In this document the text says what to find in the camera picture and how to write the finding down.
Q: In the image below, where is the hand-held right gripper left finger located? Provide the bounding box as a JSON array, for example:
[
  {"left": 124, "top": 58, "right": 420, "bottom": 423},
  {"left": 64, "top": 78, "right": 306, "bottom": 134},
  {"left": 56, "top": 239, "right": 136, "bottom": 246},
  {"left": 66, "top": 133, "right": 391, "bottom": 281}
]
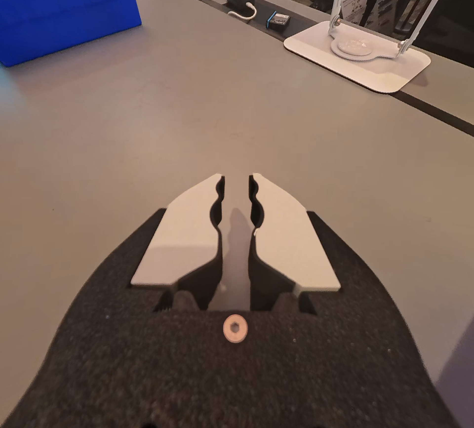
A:
[{"left": 131, "top": 173, "right": 226, "bottom": 287}]

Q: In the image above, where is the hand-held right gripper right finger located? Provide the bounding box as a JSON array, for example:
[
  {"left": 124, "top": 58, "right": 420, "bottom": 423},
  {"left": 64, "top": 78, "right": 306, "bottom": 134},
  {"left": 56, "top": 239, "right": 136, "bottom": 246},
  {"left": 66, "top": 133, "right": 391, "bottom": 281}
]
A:
[{"left": 248, "top": 173, "right": 341, "bottom": 294}]

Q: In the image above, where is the blue plastic bin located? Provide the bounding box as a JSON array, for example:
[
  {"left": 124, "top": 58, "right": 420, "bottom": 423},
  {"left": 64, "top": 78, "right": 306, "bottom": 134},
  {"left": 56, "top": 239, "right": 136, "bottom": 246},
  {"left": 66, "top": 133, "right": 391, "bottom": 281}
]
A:
[{"left": 0, "top": 0, "right": 142, "bottom": 67}]

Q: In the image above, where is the small black battery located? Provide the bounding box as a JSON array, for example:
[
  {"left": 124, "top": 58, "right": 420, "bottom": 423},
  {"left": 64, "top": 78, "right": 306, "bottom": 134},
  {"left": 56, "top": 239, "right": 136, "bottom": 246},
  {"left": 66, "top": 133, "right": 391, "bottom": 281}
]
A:
[{"left": 266, "top": 11, "right": 291, "bottom": 30}]

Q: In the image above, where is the white charger cable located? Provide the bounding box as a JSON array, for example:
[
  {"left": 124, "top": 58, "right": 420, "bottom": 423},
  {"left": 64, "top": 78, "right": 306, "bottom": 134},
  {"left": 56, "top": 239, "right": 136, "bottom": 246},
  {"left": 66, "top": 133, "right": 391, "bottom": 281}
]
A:
[{"left": 228, "top": 2, "right": 258, "bottom": 23}]

